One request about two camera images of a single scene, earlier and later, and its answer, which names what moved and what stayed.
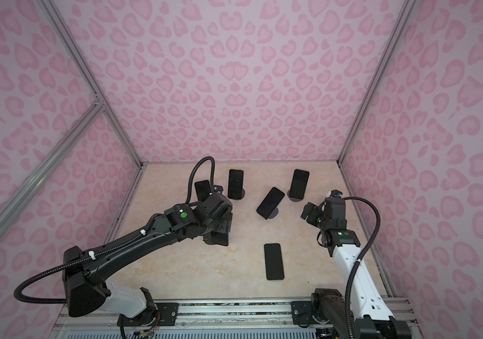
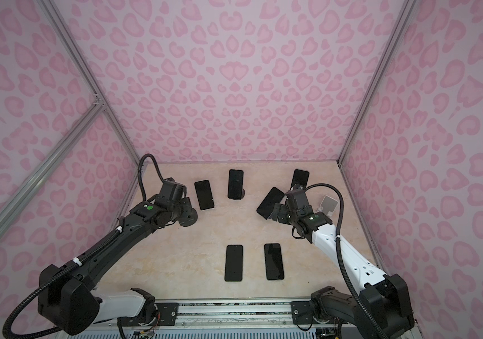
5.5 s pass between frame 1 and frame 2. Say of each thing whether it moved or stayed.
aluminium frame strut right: stayed
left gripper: moved
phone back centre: stayed
